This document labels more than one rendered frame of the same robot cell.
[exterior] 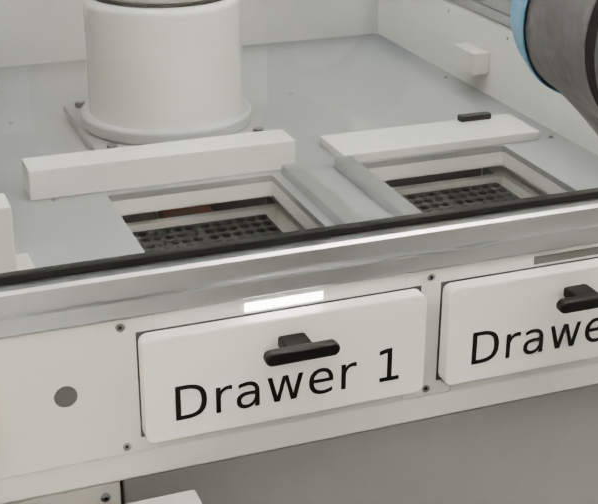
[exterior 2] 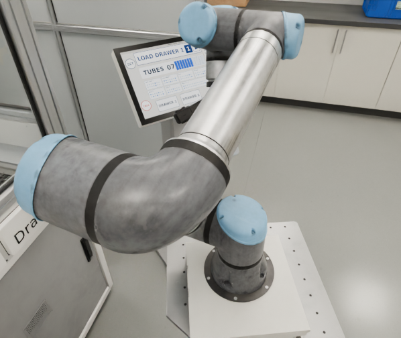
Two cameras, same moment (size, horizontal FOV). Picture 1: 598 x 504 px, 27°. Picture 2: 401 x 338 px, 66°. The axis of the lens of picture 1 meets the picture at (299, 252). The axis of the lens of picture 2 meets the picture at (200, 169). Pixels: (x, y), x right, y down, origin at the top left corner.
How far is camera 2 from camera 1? 39 cm
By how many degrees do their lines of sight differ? 47
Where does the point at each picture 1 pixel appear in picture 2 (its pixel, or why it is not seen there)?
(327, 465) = not seen: outside the picture
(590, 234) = not seen: hidden behind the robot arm
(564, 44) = (70, 228)
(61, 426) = not seen: outside the picture
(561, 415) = (49, 230)
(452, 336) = (7, 242)
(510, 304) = (20, 219)
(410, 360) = not seen: outside the picture
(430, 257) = not seen: outside the picture
